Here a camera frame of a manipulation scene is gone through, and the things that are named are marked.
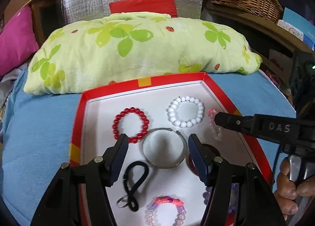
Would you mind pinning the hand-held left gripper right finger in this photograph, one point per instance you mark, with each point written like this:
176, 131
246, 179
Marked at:
199, 162

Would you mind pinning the silver bangle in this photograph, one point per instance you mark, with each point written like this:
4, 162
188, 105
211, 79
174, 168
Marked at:
163, 166

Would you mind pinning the pink cushion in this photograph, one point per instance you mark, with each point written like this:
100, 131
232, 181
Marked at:
17, 41

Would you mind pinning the white patterned tissue box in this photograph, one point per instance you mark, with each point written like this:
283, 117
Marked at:
290, 29

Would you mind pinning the red cushion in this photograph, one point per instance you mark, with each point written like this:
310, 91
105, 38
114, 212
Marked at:
142, 4

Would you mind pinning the green leaf pattern pillow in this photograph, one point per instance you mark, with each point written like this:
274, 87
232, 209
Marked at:
147, 56

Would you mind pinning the person's right hand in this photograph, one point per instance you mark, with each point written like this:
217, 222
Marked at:
283, 191

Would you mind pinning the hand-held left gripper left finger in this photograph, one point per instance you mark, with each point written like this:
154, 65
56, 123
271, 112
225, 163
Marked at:
118, 159

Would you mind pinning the red shallow gift box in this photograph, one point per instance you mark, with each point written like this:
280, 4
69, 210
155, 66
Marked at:
78, 122

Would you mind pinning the dark purple bangle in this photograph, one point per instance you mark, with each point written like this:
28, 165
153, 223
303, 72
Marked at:
191, 164

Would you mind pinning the light blue cardboard box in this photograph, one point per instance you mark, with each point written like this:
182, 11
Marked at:
305, 26

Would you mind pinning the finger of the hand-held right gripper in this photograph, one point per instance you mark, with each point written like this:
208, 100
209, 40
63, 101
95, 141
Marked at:
233, 122

